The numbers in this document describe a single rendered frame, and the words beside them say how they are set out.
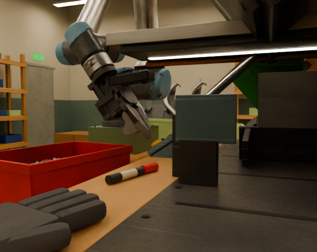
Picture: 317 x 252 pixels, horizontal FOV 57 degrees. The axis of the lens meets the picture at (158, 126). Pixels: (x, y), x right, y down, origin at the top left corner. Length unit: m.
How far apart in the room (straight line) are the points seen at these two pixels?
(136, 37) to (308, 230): 0.31
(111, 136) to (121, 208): 0.76
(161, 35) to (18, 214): 0.28
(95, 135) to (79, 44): 0.45
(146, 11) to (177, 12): 7.33
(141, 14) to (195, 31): 0.71
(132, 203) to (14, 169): 0.28
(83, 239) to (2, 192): 0.37
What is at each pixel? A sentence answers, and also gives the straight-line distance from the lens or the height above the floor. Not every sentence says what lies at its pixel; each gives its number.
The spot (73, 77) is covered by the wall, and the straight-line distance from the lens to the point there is 9.51.
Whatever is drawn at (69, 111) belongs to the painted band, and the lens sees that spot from 9.46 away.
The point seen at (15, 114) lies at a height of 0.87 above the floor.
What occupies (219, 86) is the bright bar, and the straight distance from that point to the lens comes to 0.50.
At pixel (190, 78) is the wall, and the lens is 7.98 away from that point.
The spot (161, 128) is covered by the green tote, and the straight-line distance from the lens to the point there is 1.60.
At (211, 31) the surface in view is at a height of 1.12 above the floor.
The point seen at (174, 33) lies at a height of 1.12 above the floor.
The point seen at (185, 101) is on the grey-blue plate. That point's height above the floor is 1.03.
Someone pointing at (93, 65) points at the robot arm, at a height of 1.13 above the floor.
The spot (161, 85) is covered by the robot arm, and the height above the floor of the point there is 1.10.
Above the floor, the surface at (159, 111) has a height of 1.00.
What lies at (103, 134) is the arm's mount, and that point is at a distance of 1.13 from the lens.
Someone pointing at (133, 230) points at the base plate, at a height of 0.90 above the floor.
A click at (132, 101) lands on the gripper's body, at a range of 0.74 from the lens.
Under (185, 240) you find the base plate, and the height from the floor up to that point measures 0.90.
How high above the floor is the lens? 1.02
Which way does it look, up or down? 4 degrees down
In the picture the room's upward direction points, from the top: straight up
